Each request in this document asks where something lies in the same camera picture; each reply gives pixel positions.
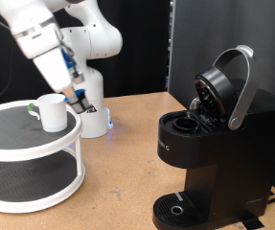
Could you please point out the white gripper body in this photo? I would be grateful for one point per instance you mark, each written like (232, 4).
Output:
(54, 72)

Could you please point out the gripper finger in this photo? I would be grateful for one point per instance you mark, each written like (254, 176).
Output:
(67, 92)
(82, 94)

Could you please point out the white mug with green tape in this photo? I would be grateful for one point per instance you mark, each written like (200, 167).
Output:
(54, 111)

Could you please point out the black Keurig coffee machine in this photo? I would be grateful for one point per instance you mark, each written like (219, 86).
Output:
(226, 159)

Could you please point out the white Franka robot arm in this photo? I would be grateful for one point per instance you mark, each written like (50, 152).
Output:
(89, 92)

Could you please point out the black backdrop curtain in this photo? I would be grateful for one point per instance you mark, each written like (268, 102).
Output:
(143, 64)

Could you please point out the white two-tier turntable shelf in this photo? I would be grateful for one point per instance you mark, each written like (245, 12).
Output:
(25, 150)

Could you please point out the dark grey partition panel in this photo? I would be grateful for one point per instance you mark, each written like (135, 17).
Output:
(207, 28)

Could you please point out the black tape strip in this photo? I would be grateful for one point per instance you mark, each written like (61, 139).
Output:
(252, 221)

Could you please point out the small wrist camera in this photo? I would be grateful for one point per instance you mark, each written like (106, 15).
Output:
(76, 76)

